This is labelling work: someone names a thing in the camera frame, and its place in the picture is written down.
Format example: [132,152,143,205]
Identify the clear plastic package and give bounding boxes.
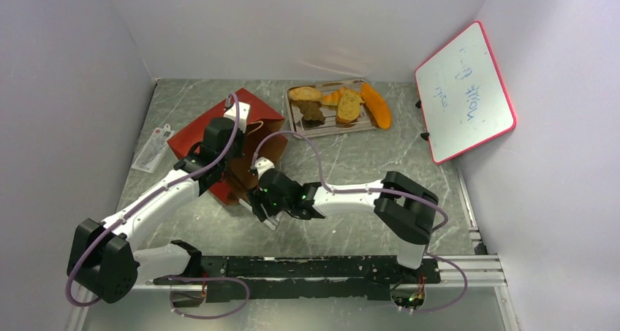
[131,124,175,174]

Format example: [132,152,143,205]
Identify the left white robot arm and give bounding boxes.
[64,113,247,307]

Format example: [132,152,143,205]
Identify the speckled fake toast slice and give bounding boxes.
[336,89,363,123]

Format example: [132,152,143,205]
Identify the red framed whiteboard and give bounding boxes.
[414,20,517,164]

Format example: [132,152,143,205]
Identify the aluminium rail frame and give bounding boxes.
[128,200,507,317]

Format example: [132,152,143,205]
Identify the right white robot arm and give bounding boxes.
[246,169,440,283]

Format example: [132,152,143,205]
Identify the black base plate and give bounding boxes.
[154,255,441,303]

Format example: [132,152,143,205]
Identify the tan fake bread roll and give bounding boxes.
[288,86,323,102]

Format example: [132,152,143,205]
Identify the metal baking tray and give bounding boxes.
[284,78,379,138]

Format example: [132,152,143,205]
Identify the red brown paper bag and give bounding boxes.
[166,87,292,207]

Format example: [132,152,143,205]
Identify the orange fake bread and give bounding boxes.
[360,83,392,129]

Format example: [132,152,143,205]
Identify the brown fake bear cookie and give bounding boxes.
[295,101,325,123]

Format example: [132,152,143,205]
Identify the metal tongs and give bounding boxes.
[238,199,281,232]

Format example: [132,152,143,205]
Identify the yellow fake bread slice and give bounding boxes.
[321,88,346,107]

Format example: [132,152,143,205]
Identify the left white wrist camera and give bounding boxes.
[224,102,251,133]

